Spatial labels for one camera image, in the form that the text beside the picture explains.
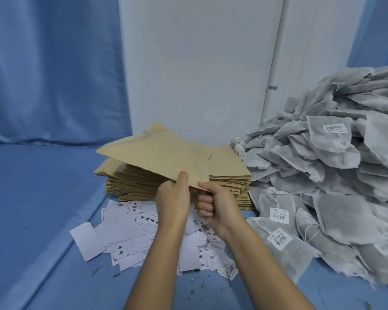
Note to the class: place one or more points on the person's left hand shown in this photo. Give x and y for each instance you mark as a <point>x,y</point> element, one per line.
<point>171,200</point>

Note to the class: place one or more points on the person's right hand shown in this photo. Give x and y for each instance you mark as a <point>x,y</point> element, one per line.
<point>221,208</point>

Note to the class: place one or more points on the person's right thumb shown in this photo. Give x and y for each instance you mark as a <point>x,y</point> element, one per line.
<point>207,186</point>

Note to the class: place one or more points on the person's left thumb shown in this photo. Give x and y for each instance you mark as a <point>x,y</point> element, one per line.
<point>183,178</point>

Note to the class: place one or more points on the single brown paper bag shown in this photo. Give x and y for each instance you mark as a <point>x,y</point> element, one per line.
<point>155,151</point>

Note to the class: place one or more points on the person's left forearm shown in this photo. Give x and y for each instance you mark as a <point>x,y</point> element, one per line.
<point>155,267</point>

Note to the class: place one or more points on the person's right forearm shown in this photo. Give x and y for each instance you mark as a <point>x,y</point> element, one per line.
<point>265,271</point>

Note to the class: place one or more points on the stack of brown paper envelopes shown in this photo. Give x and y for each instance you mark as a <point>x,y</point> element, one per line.
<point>228,171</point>

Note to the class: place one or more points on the scattered dried herb bits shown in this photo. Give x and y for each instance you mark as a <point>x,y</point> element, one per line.
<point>205,227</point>

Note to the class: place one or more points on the pile of white printed slips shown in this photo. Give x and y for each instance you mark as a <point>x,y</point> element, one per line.
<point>129,235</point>

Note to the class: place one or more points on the metal pipe clamp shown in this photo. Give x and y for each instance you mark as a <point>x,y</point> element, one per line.
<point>272,87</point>

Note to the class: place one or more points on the heap of grey mesh pouches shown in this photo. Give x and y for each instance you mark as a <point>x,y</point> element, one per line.
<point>329,177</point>

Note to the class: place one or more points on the blue table cloth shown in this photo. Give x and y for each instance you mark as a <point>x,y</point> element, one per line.
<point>35,206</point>

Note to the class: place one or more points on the blue curtain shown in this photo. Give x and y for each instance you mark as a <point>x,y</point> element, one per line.
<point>51,67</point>
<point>375,28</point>

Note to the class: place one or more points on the white wall pipe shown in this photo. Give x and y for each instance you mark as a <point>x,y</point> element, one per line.
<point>273,61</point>

